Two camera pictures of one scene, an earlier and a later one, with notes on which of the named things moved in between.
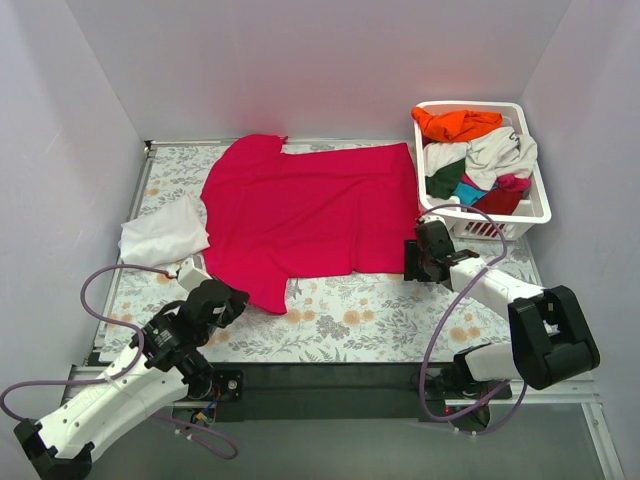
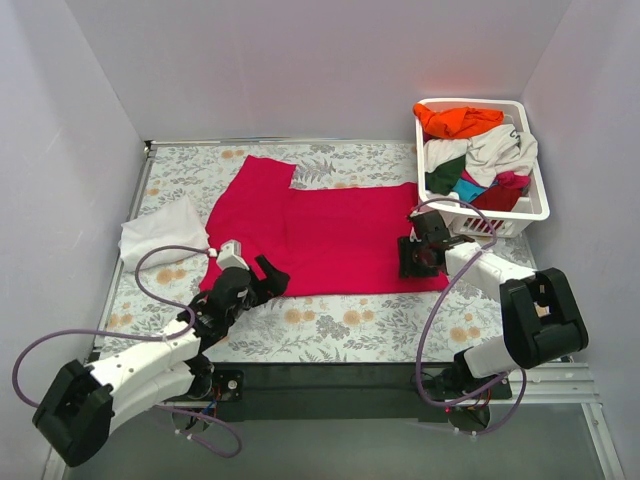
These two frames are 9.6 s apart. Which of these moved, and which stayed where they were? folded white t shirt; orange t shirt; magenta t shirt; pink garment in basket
Moved: magenta t shirt
Stayed: folded white t shirt; orange t shirt; pink garment in basket
